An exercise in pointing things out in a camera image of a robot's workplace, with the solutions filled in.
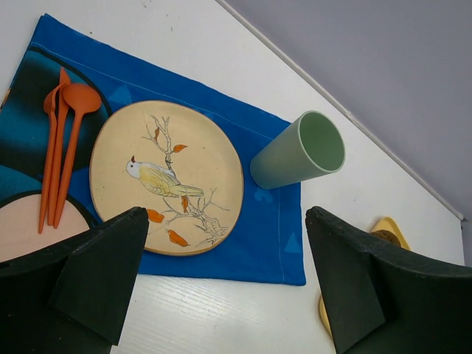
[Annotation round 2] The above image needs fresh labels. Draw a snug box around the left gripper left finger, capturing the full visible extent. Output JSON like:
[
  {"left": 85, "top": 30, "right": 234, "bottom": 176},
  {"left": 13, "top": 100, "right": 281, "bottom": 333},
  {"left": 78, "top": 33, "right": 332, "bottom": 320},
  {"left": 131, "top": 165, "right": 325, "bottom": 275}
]
[{"left": 1, "top": 207, "right": 149, "bottom": 353}]

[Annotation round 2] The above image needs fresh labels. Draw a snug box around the dark brown bread piece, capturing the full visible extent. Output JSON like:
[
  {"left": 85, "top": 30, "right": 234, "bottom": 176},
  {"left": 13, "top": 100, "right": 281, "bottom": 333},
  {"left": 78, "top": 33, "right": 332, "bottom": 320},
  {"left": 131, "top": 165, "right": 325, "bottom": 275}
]
[{"left": 371, "top": 230, "right": 402, "bottom": 247}]

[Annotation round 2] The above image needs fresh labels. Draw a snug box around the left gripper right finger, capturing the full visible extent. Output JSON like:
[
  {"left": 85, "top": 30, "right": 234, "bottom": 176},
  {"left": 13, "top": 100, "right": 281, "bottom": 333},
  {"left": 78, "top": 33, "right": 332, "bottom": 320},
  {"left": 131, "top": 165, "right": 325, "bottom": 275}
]
[{"left": 305, "top": 206, "right": 471, "bottom": 353}]

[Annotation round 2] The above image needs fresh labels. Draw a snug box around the orange plastic spoon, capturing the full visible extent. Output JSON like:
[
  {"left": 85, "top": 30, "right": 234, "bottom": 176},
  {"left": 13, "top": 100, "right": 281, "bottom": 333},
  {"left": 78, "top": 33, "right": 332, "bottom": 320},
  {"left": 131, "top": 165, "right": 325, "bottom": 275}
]
[{"left": 53, "top": 83, "right": 102, "bottom": 229}]

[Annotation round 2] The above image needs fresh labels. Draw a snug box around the yellow square tray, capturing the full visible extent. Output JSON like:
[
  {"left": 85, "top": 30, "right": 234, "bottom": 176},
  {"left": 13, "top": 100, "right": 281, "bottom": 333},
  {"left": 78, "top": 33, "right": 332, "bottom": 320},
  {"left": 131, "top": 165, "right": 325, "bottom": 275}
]
[{"left": 318, "top": 217, "right": 411, "bottom": 337}]

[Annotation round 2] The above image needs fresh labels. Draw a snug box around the orange plastic knife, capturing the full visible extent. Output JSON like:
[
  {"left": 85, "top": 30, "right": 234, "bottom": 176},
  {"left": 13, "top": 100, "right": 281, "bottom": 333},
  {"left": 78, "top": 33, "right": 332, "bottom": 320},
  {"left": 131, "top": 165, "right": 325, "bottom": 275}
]
[{"left": 48, "top": 67, "right": 71, "bottom": 226}]

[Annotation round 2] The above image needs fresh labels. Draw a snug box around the beige bird-painted plate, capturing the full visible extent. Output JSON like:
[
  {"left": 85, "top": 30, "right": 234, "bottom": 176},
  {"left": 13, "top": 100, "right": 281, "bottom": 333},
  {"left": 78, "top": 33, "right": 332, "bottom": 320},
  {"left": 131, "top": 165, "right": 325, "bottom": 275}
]
[{"left": 89, "top": 100, "right": 244, "bottom": 256}]

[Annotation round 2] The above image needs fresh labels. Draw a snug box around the blue patterned placemat cloth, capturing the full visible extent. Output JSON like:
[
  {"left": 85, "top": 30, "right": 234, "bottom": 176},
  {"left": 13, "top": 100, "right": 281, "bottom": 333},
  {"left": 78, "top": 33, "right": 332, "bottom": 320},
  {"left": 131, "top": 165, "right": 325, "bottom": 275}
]
[{"left": 1, "top": 15, "right": 306, "bottom": 286}]

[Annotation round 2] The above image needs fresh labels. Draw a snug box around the orange plastic fork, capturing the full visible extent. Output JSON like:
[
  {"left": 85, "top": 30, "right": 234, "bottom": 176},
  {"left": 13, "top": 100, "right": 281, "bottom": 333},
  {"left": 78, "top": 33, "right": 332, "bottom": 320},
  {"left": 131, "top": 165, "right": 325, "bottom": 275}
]
[{"left": 38, "top": 83, "right": 67, "bottom": 234}]

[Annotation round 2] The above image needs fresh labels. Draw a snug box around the green plastic cup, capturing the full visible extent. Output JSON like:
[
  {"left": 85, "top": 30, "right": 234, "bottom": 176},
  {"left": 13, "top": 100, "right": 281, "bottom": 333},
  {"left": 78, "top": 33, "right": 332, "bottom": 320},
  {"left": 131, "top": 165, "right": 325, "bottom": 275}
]
[{"left": 250, "top": 111, "right": 346, "bottom": 190}]

